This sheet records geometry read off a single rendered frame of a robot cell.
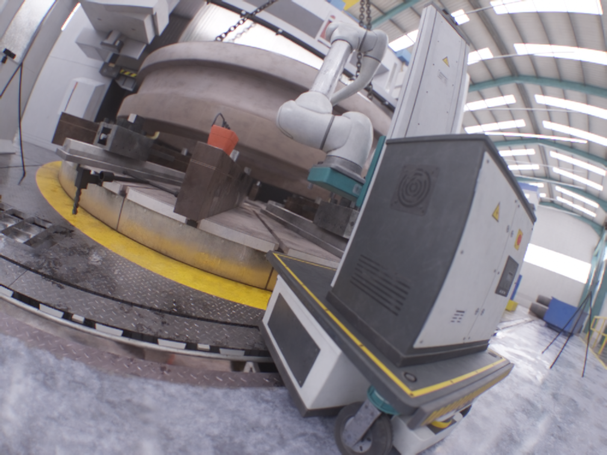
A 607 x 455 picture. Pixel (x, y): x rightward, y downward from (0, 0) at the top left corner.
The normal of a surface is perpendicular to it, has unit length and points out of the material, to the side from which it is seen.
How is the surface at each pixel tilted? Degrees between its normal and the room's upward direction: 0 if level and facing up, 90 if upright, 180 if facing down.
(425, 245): 90
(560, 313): 90
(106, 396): 0
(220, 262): 90
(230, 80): 90
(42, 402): 0
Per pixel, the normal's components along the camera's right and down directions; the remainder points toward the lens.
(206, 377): 0.36, -0.93
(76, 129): 0.75, 0.33
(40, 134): 0.44, 0.23
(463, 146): -0.85, -0.30
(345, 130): -0.04, 0.02
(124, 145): 0.90, 0.36
